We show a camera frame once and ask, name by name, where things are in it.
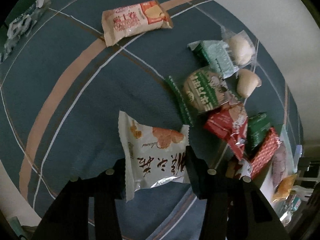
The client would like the blue white crumpled wrapper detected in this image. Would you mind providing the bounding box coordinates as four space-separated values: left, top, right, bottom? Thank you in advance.
1 0 51 63

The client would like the wrapped yellow croissant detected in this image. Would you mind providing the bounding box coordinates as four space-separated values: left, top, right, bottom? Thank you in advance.
272 174 297 203

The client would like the beige orange oat snack packet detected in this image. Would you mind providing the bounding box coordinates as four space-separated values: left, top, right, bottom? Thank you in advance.
101 0 174 47

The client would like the white jelly cup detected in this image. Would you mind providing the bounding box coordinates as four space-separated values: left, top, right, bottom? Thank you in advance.
236 69 262 98

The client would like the pale green white tray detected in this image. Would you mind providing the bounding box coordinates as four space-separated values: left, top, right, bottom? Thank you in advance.
258 125 297 226

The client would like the white pastry snack packet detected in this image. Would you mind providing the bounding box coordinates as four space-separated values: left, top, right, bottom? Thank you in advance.
118 111 189 201

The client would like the white power strip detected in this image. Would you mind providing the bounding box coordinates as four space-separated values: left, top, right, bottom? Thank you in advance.
293 145 303 173

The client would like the red patterned snack packet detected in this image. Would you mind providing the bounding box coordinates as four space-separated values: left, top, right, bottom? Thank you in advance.
251 127 280 179

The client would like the dark green snack packet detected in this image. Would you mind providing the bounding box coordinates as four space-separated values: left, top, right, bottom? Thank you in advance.
247 112 271 150

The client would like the red biscuit snack packet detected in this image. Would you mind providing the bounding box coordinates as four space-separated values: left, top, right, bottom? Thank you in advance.
204 102 248 161

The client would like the mint green snack packet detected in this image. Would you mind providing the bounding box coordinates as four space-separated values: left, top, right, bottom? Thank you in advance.
187 40 239 79

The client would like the blue plaid tablecloth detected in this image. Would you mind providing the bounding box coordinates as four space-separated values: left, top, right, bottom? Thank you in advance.
1 0 246 224

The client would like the clear bag white bun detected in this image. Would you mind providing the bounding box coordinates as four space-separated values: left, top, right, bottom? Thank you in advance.
221 27 258 69

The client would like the pink oat snack packet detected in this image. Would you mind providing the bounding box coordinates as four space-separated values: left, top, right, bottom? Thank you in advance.
272 141 287 189

